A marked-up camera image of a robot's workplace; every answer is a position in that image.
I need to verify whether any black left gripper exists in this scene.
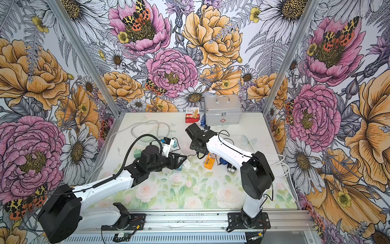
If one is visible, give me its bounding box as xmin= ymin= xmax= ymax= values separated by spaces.
xmin=148 ymin=151 xmax=186 ymax=172

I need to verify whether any green plug adapter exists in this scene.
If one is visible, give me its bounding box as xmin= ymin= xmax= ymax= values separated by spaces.
xmin=134 ymin=149 xmax=142 ymax=159

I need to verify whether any white power strip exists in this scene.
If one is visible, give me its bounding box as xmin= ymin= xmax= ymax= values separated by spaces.
xmin=161 ymin=137 xmax=188 ymax=170

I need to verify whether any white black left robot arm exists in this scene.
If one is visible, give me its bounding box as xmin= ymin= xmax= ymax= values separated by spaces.
xmin=38 ymin=138 xmax=187 ymax=244

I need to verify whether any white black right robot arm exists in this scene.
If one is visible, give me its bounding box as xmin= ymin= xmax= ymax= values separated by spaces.
xmin=185 ymin=123 xmax=275 ymax=225

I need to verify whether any black silver shaver head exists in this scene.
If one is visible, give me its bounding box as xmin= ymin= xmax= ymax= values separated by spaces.
xmin=227 ymin=163 xmax=237 ymax=174

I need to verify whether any blue white tissue pack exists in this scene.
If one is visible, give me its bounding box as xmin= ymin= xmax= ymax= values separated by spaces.
xmin=200 ymin=115 xmax=206 ymax=128

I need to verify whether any red white bandage box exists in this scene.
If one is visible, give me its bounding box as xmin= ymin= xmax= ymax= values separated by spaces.
xmin=185 ymin=107 xmax=200 ymax=124

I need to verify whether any orange power strip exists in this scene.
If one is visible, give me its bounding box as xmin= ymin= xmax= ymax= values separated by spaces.
xmin=204 ymin=153 xmax=215 ymax=170

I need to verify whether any teal USB charger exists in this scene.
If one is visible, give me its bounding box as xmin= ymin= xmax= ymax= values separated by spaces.
xmin=171 ymin=139 xmax=180 ymax=150

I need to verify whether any blue device on right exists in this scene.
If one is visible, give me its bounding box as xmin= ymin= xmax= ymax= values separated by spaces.
xmin=219 ymin=158 xmax=229 ymax=166

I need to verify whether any silver first aid case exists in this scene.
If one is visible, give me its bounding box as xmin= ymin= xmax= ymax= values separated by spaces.
xmin=205 ymin=95 xmax=242 ymax=126

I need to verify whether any grey power strip cord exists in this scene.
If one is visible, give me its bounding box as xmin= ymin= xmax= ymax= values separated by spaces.
xmin=100 ymin=119 xmax=176 ymax=159

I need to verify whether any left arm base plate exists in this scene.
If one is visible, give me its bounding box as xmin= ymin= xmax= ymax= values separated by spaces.
xmin=102 ymin=213 xmax=146 ymax=231

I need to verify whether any white cord on right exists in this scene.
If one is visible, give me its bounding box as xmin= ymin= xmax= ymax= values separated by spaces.
xmin=217 ymin=133 xmax=298 ymax=202

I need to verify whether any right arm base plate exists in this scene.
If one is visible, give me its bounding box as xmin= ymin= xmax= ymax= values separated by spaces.
xmin=227 ymin=211 xmax=271 ymax=231

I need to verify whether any aluminium front rail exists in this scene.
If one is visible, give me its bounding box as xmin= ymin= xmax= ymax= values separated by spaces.
xmin=74 ymin=207 xmax=316 ymax=233

